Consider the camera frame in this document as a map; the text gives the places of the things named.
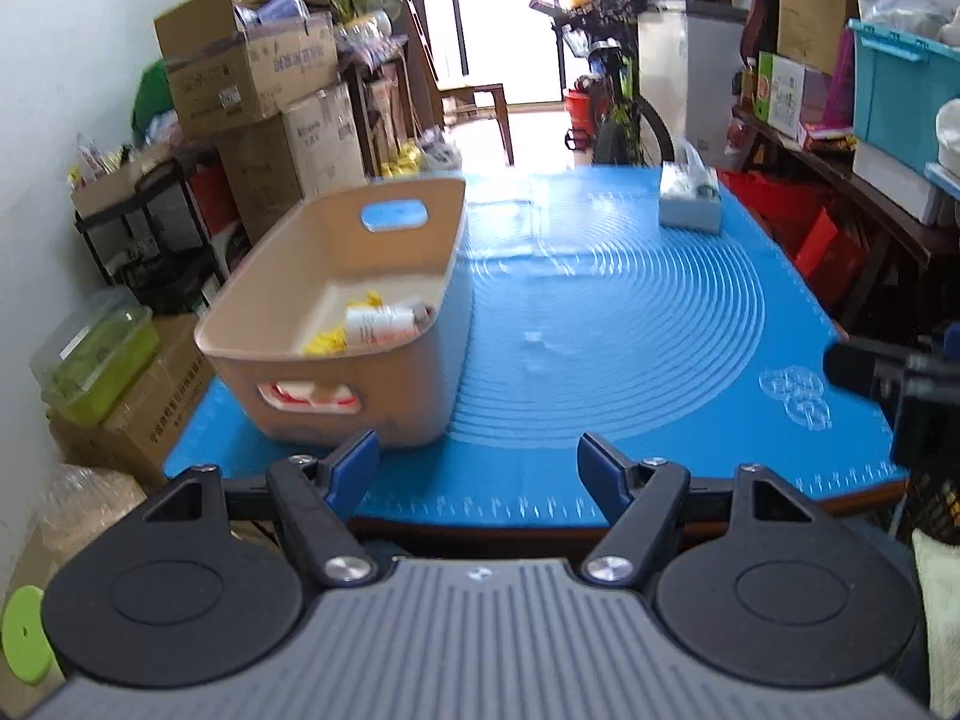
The teal storage bin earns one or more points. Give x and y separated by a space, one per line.
900 105

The wooden side shelf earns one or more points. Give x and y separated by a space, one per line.
885 232

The green food container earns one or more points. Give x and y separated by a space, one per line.
97 360

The dark wooden table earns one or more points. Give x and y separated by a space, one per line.
379 105

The green bag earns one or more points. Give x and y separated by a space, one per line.
154 94

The white cabinet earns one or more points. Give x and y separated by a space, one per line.
697 75

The wooden chair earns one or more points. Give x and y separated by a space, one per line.
480 90

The brown cardboard sheet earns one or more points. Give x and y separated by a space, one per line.
817 0

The red bucket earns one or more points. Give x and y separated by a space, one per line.
577 109

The small cardboard box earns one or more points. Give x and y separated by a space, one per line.
112 184

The black metal rack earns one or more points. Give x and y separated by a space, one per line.
172 270

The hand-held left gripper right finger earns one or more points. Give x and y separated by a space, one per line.
604 472

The red gift bag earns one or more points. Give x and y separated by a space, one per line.
829 262
772 206

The green and white carton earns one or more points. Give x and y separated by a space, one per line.
780 94

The green bicycle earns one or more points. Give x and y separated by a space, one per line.
622 120

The clear plastic bag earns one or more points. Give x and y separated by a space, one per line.
439 154

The white flat box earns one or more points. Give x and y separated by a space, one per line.
892 184

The beige plastic basket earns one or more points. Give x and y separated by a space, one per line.
390 262

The brown cardboard box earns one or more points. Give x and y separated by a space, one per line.
150 424

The green round disc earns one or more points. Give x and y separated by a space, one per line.
26 634

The open cardboard box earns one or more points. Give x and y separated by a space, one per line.
240 82

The crumpled clear plastic wrap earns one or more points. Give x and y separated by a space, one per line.
82 510

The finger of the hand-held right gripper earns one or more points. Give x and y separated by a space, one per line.
862 371

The pale yellow cloth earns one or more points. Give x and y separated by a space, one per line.
937 615

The white plastic bottle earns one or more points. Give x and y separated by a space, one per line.
375 326

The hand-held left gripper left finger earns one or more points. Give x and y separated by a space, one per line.
356 461

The large cardboard box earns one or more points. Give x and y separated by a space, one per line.
315 142

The yellow plastic toy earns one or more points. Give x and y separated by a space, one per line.
326 341

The blue silicone mat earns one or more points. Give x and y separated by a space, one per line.
637 315

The red storage box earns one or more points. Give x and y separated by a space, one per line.
210 199

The white tissue box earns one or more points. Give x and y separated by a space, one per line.
686 210

